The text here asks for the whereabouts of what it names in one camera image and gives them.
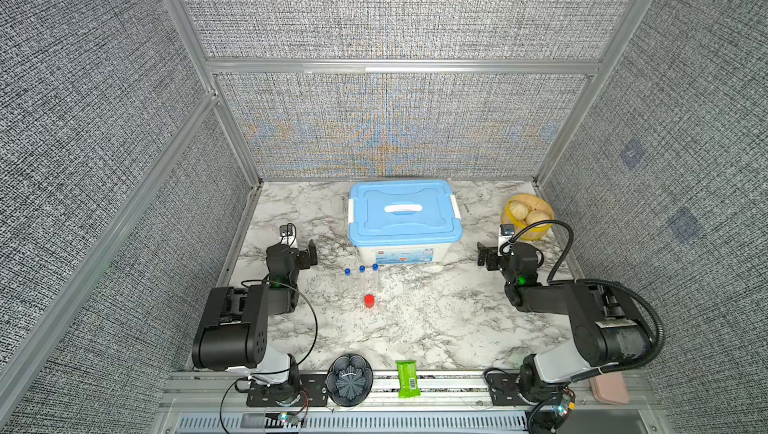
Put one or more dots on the right steamed bun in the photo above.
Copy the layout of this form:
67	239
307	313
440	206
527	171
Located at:
535	216

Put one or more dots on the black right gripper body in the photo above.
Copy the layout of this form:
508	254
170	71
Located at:
496	262

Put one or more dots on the white plastic storage bin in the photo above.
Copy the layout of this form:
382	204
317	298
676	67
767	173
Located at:
404	254

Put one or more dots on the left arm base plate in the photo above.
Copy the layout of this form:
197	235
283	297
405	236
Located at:
298	390

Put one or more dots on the blue plastic bin lid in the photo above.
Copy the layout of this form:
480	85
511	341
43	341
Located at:
402	213

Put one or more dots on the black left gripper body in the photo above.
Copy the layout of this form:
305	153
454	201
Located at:
301	261

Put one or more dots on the left steamed bun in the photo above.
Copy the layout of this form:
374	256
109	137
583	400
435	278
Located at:
517	210

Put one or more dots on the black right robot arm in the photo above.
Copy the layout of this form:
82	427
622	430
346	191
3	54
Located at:
613	328

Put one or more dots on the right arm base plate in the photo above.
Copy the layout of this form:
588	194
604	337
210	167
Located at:
503	390

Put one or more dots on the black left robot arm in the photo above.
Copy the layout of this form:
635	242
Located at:
232	335

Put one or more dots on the steamed bun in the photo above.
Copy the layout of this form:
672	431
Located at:
517	210
535	216

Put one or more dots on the pink pouch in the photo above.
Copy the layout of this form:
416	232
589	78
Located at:
610	389

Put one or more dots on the clear test tube rack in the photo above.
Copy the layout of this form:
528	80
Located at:
357	290

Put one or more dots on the bamboo steamer basket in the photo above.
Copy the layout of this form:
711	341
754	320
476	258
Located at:
533	202

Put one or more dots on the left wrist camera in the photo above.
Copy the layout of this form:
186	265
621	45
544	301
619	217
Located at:
288	234

